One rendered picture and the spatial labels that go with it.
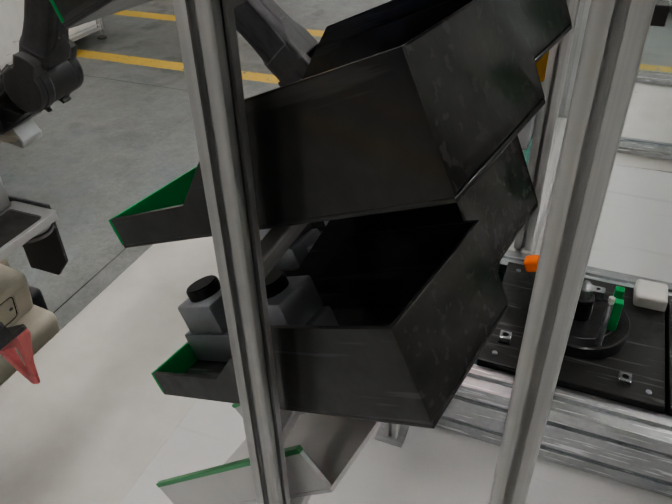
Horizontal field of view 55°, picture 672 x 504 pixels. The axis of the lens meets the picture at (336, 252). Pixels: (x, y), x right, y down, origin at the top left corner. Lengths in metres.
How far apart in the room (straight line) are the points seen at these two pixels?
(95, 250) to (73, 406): 1.94
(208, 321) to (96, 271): 2.30
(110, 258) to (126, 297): 1.66
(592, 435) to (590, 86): 0.71
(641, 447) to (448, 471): 0.25
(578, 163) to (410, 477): 0.71
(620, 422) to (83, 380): 0.79
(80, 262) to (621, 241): 2.19
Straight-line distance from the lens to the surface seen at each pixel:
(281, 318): 0.49
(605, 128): 0.26
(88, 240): 3.06
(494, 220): 0.53
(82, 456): 1.02
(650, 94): 2.15
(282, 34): 0.88
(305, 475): 0.53
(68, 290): 2.80
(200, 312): 0.56
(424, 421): 0.41
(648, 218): 1.51
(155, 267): 1.31
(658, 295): 1.08
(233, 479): 0.62
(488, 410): 0.92
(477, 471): 0.94
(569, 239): 0.29
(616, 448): 0.93
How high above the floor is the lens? 1.62
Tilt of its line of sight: 36 degrees down
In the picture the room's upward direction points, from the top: 2 degrees counter-clockwise
